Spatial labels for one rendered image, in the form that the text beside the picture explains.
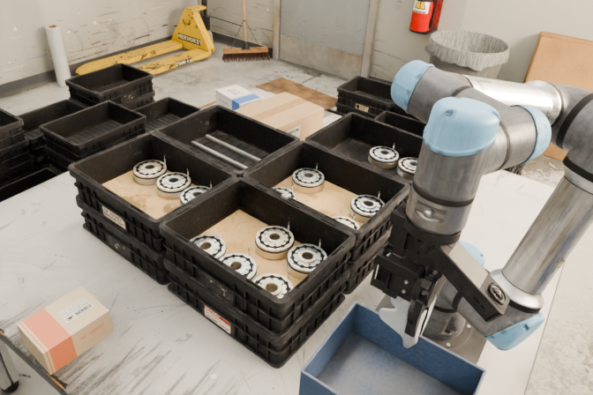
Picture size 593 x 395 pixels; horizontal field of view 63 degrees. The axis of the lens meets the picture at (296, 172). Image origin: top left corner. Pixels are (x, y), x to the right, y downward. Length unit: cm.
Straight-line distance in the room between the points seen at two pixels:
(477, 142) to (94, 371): 99
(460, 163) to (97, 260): 117
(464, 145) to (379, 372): 38
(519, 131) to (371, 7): 379
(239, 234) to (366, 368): 68
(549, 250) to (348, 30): 370
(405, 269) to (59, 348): 85
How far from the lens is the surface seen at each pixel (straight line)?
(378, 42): 446
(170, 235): 120
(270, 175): 149
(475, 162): 56
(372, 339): 79
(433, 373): 78
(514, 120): 64
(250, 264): 121
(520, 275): 107
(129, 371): 124
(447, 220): 59
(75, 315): 128
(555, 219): 103
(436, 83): 70
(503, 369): 134
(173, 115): 301
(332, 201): 148
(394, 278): 67
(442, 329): 125
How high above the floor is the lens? 169
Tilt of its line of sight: 33 degrees down
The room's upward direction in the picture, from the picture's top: 4 degrees clockwise
